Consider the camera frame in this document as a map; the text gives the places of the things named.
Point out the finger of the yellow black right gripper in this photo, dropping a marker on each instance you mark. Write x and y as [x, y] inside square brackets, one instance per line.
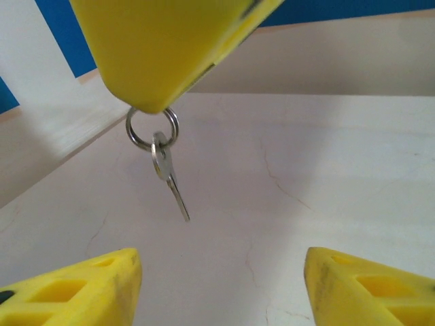
[258, 13]
[153, 51]

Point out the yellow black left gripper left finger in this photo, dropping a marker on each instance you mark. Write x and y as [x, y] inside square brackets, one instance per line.
[85, 299]

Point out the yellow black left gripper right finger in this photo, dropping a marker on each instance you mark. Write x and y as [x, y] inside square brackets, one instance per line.
[357, 299]

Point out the small silver key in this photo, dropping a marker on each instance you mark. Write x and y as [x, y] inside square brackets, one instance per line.
[166, 169]

